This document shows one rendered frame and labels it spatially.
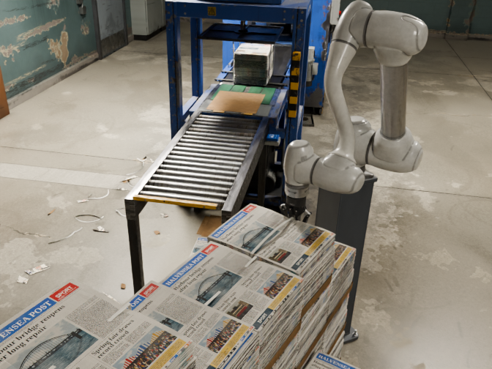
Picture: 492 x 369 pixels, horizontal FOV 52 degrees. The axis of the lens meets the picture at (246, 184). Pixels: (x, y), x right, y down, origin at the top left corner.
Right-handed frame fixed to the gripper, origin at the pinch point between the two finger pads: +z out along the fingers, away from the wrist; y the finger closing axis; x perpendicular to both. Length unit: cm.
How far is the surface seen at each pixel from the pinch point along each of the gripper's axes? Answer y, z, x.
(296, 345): 18.8, 16.8, -34.4
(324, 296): 18.6, 14.4, -9.7
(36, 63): -476, 73, 254
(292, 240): 6.6, -11.1, -15.7
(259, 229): -6.7, -11.0, -15.7
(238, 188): -54, 18, 47
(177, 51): -155, -19, 130
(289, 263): 11.8, -11.7, -28.5
